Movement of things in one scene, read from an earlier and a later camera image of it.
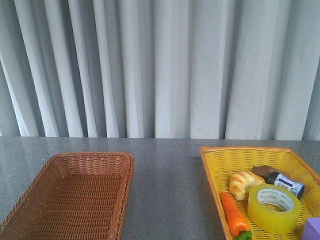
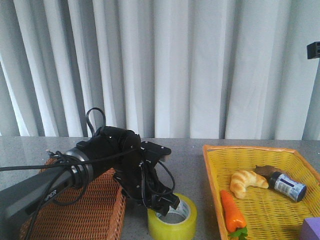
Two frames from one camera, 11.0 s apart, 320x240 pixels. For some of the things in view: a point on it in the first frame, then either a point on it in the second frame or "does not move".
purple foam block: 311,230 does not move
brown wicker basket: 75,196 does not move
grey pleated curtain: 244,70 does not move
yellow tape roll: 273,209 to 171,231
